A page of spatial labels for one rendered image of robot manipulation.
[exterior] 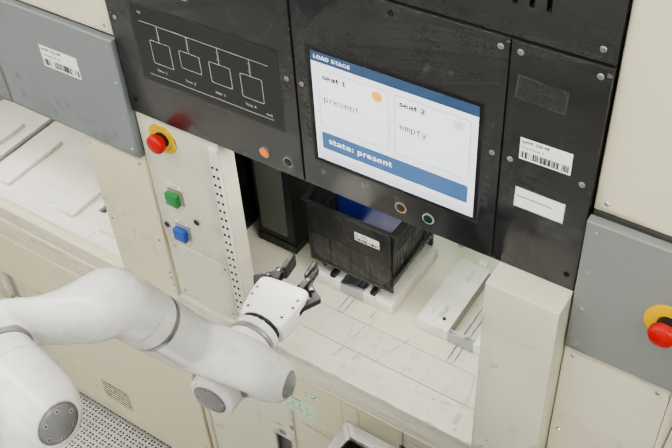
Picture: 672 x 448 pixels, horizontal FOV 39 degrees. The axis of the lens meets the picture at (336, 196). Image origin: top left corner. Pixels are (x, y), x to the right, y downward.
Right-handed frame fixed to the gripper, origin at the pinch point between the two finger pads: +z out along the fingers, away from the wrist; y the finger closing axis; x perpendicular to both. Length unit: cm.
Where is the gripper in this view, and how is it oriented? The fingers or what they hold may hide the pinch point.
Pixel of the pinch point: (300, 269)
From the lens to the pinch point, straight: 175.0
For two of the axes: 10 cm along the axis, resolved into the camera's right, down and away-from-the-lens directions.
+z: 4.4, -6.3, 6.4
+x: -0.5, -7.3, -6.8
